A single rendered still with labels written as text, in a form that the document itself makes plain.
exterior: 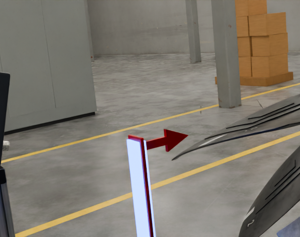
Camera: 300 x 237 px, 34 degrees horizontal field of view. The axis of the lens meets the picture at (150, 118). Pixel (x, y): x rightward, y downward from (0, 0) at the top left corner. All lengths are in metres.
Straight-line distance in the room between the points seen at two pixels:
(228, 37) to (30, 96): 2.83
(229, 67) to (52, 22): 2.54
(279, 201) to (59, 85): 6.46
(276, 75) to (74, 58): 3.67
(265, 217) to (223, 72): 6.20
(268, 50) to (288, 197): 8.12
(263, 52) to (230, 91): 2.14
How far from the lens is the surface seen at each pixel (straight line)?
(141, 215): 0.51
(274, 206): 0.84
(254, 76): 9.12
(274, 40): 9.01
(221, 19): 6.93
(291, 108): 0.62
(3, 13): 6.87
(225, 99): 7.05
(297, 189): 0.82
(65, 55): 7.24
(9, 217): 1.01
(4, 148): 1.08
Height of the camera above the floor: 1.30
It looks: 11 degrees down
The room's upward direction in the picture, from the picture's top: 6 degrees counter-clockwise
